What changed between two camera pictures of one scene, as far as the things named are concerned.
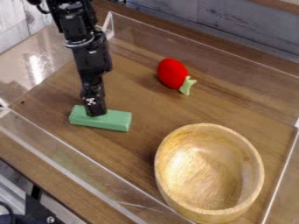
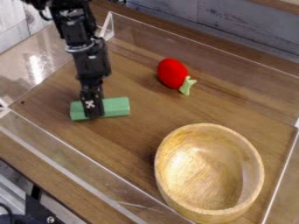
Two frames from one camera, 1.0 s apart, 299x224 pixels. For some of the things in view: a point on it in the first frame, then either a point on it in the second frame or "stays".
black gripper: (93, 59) stays
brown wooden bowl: (209, 172) stays
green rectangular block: (115, 120) → (115, 108)
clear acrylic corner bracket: (107, 27) stays
